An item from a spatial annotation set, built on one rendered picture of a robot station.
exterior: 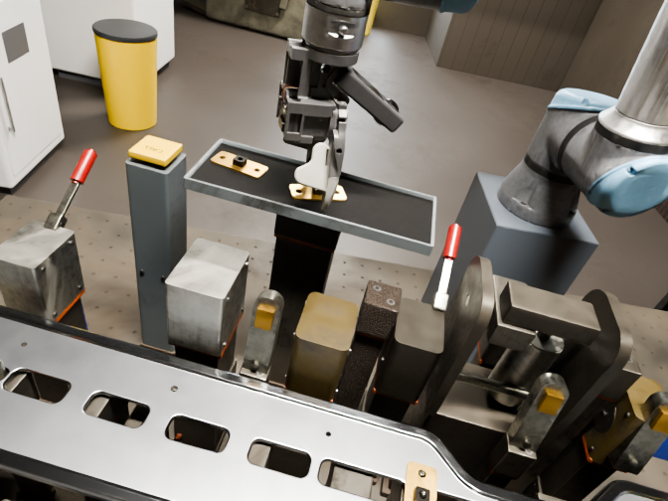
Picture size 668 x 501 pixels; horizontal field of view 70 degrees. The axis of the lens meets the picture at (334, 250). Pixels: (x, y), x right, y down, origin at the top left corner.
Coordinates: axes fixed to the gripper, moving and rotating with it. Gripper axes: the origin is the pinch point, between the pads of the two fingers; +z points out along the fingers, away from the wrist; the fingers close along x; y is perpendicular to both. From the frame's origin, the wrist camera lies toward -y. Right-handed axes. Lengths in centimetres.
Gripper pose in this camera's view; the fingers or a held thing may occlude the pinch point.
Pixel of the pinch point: (320, 184)
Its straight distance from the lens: 72.2
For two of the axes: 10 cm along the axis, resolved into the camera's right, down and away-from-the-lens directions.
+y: -9.6, 0.1, -2.9
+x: 2.3, 6.5, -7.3
